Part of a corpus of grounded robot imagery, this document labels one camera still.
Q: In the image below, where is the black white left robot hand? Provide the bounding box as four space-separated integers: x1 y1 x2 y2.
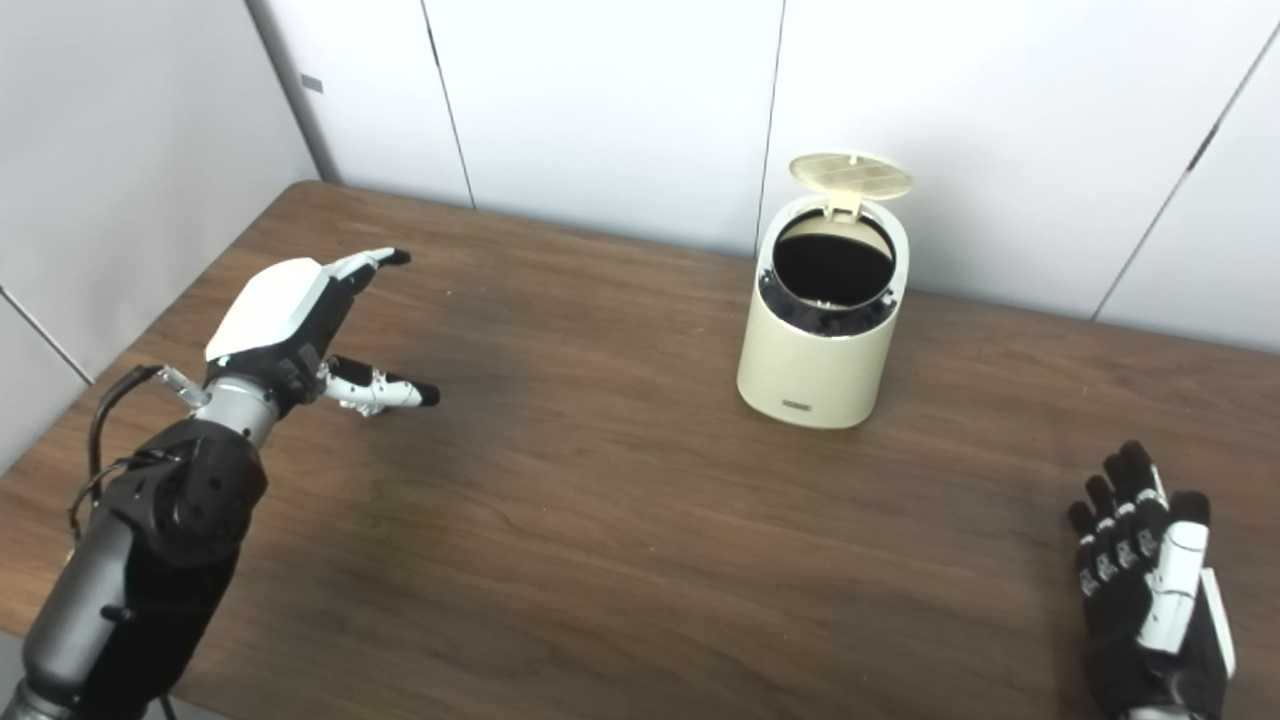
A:
204 248 441 419

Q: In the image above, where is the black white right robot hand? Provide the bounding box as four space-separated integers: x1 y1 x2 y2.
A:
1067 440 1237 716

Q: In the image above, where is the cream lidded trash bin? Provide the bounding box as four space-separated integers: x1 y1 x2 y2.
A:
737 195 911 430

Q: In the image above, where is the round cream bin lid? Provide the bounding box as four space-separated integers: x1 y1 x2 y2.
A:
789 151 915 219

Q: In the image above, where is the black bin liner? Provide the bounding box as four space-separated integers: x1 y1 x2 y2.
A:
758 212 899 339

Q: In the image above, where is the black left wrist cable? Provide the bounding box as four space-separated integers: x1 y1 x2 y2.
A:
68 364 211 541

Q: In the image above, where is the grey wall post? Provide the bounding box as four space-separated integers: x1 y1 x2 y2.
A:
245 0 341 184

